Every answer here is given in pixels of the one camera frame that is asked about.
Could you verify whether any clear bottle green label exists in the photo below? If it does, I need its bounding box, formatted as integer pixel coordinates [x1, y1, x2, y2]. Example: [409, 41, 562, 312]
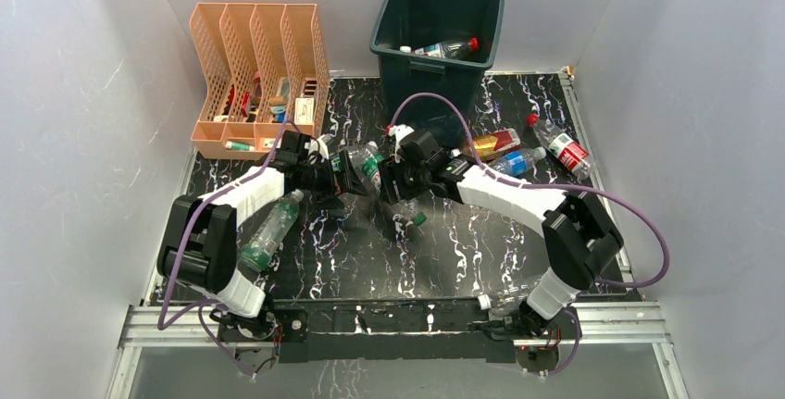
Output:
[318, 134, 378, 171]

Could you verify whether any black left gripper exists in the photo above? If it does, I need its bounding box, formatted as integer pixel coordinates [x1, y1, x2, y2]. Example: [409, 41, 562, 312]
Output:
[298, 151, 368, 209]

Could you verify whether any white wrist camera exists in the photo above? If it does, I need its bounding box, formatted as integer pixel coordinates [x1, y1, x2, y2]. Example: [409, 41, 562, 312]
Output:
[385, 124, 414, 163]
[307, 134, 334, 164]

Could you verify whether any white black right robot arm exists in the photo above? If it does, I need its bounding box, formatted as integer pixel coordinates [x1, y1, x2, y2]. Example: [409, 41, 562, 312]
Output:
[380, 125, 623, 338]

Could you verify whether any green label bottle green cap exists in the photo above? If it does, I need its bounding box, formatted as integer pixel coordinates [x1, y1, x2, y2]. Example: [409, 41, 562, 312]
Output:
[358, 141, 427, 227]

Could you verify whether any dark green plastic bin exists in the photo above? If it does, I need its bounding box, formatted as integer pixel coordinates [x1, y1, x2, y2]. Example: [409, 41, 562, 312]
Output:
[369, 0, 505, 147]

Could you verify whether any blue label clear bottle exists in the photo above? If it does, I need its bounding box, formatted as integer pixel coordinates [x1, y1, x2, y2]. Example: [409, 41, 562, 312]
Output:
[489, 147, 547, 177]

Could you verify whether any green tea bottle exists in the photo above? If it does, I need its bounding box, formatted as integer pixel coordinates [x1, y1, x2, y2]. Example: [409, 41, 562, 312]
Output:
[239, 190, 305, 272]

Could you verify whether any gold red label bottle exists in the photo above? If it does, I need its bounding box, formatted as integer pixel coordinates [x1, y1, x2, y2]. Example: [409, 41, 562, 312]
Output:
[460, 129, 521, 162]

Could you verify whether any orange plastic file organizer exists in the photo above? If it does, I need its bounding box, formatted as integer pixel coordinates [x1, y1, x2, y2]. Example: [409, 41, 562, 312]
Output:
[190, 3, 330, 160]

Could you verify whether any red label bottle far right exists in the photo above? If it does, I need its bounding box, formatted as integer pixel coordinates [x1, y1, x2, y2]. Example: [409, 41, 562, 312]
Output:
[527, 114, 594, 181]

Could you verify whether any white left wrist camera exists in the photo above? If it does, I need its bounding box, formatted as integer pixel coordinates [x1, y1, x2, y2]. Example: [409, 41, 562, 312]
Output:
[307, 134, 334, 164]

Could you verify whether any red label water bottle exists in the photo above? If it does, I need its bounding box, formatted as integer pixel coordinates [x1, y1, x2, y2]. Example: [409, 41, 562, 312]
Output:
[417, 37, 480, 60]

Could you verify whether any orange drink bottle white cap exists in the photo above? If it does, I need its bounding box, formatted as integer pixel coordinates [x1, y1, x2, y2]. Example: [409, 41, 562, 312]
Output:
[399, 45, 427, 56]

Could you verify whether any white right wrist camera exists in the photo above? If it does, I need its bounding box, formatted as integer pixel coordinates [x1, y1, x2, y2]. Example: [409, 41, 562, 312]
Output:
[385, 124, 414, 163]

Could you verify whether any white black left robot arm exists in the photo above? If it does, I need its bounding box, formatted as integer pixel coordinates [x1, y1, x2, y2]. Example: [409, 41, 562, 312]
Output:
[156, 131, 367, 340]

